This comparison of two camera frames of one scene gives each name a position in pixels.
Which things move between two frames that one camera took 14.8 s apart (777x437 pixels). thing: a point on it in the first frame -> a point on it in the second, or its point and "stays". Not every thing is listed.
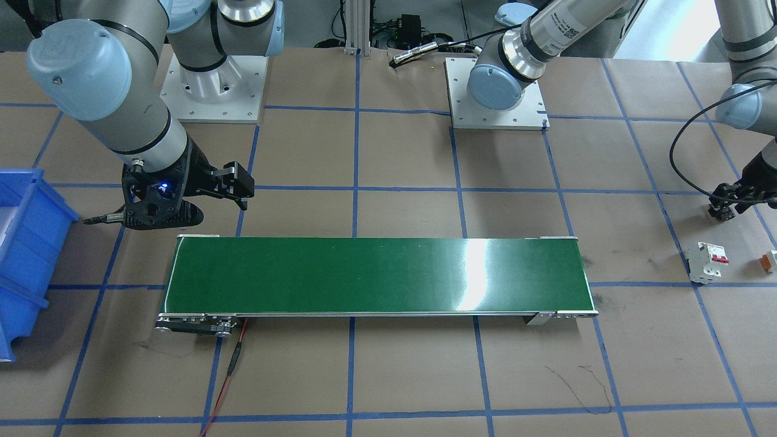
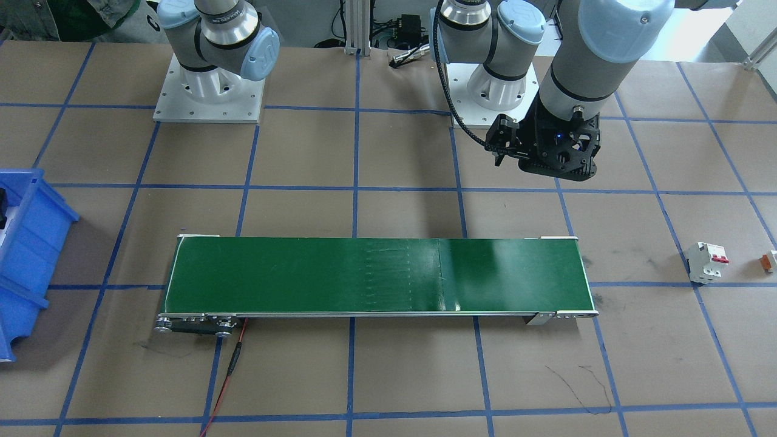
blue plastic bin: (36, 221) stays
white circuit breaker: (707, 264) stays
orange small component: (765, 263) stays
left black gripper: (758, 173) -> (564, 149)
